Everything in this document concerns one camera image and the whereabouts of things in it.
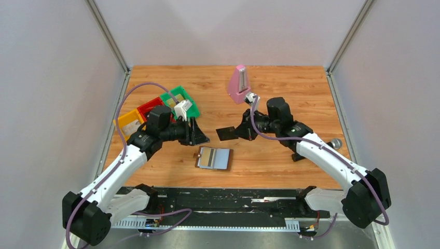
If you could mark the gold striped card in holder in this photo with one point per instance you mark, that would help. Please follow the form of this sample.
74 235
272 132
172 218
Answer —
206 159

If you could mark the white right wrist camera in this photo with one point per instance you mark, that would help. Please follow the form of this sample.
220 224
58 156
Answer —
252 99

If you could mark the gold card in green bin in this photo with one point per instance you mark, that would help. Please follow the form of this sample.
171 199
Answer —
170 102

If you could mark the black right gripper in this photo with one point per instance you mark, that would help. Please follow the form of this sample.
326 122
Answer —
246 125

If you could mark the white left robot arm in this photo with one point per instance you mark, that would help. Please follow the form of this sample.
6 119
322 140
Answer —
113 178

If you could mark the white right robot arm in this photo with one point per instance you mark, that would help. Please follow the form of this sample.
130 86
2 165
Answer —
365 197

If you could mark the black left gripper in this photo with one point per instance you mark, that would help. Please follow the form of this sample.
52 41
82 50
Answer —
189 131

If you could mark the red plastic bin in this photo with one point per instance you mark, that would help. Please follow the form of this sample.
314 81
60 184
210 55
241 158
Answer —
146 108

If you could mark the silver card in yellow bin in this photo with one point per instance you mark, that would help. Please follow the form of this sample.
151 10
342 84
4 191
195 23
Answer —
130 128

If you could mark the brown leather card holder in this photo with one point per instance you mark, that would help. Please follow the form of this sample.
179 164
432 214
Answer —
222 160

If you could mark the black mounting rail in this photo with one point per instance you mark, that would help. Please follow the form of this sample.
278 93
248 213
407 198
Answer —
212 208

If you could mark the pink metronome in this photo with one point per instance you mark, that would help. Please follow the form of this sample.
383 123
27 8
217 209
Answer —
239 85

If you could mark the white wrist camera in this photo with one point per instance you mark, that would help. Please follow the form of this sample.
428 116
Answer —
252 99
181 109

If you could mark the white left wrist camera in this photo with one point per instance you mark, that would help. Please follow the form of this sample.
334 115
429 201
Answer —
181 109

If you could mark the black microphone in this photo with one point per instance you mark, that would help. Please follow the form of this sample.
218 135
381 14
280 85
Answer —
334 144

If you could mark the yellow plastic bin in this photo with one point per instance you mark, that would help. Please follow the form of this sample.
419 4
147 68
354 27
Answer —
128 118

